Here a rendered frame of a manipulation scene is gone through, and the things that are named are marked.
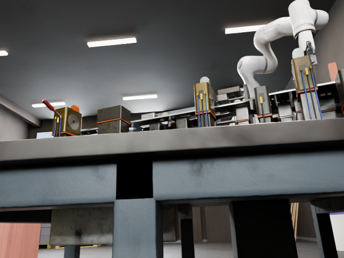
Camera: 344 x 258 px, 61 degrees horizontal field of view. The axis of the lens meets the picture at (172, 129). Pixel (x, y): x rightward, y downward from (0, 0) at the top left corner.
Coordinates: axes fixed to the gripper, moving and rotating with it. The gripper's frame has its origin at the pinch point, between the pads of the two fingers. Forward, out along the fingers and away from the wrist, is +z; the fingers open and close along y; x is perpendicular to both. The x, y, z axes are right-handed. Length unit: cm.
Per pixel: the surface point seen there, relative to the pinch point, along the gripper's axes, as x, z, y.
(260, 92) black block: -19.8, 15.3, 20.6
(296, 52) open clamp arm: -6.0, 2.0, 18.4
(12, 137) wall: -966, -283, -633
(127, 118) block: -76, 14, 16
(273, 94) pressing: -16.0, 12.1, 8.9
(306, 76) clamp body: -5.0, 14.9, 25.4
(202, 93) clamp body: -40.0, 12.2, 22.2
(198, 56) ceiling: -197, -386, -564
